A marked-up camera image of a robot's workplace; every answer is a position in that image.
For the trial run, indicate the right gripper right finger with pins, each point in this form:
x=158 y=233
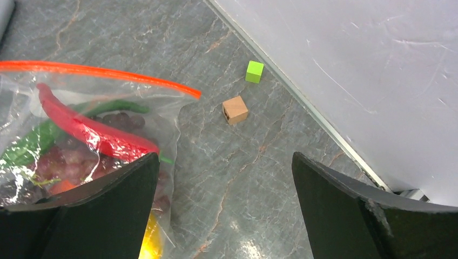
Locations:
x=346 y=218

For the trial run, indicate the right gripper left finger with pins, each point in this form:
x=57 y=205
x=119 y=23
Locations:
x=104 y=218

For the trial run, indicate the yellow toy corn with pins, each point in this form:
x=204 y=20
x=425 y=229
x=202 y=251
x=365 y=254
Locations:
x=152 y=245

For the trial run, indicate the orange toy carrot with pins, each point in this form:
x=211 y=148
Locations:
x=62 y=186

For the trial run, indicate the light red grape bunch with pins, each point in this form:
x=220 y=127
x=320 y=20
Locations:
x=82 y=165

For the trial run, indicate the red toy chili pepper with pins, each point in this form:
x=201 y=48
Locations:
x=105 y=139

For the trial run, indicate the clear orange zip bag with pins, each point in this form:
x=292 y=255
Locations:
x=72 y=84

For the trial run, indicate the dark red grape bunch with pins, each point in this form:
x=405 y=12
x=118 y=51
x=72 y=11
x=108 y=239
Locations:
x=121 y=121

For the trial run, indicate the wooden letter cube M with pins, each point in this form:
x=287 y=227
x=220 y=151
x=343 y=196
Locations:
x=234 y=110

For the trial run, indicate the green small cube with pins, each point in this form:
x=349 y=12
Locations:
x=254 y=72

